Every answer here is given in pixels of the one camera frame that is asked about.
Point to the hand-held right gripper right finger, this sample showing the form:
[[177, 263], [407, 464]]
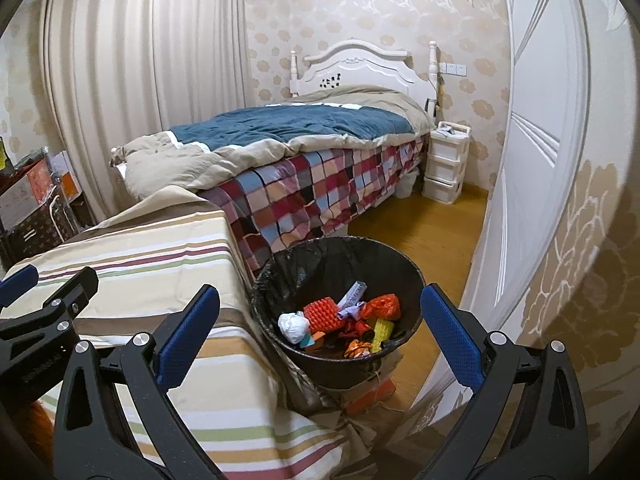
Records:
[[456, 332]]

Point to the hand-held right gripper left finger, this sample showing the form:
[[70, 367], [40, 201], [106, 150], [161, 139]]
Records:
[[182, 330]]

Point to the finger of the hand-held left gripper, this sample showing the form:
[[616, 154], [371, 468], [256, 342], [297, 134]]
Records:
[[65, 300], [17, 282]]

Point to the yellow spiky foam net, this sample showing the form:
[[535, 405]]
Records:
[[382, 332]]

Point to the orange plastic bag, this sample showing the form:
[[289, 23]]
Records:
[[382, 306]]

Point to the orange wrapper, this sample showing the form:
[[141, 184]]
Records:
[[357, 348]]

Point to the purple paper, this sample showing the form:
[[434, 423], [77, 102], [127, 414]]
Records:
[[352, 312]]

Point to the white packet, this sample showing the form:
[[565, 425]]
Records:
[[354, 294]]

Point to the white paper ball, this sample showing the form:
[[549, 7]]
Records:
[[294, 327]]

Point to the white teal tube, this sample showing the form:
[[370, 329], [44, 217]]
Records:
[[304, 344]]

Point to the red spiky foam net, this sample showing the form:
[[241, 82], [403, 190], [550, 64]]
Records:
[[325, 315]]

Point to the black lined waste bin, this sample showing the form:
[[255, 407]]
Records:
[[310, 270]]

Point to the cart with cardboard boxes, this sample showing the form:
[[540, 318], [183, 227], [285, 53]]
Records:
[[35, 237]]

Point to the brown cardboard box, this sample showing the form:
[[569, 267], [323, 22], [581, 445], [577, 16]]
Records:
[[22, 195]]

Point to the orange box under bin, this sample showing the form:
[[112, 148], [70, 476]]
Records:
[[372, 395]]

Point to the white and orange box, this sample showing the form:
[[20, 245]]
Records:
[[67, 175]]

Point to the small white bin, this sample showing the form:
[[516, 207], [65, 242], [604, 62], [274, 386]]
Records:
[[407, 183]]

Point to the white plastic drawer unit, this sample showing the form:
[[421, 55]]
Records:
[[446, 165]]

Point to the checked bed sheet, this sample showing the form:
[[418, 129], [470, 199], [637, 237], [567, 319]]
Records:
[[310, 190]]

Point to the white door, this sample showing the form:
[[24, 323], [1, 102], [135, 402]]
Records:
[[535, 160]]

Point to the teal and beige duvet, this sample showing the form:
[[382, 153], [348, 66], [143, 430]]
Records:
[[290, 127]]

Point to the beige curtain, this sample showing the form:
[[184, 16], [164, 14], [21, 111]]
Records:
[[145, 70]]

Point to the white bed headboard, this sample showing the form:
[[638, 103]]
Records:
[[360, 67]]

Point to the white wall switch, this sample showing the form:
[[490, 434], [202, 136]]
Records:
[[453, 68]]

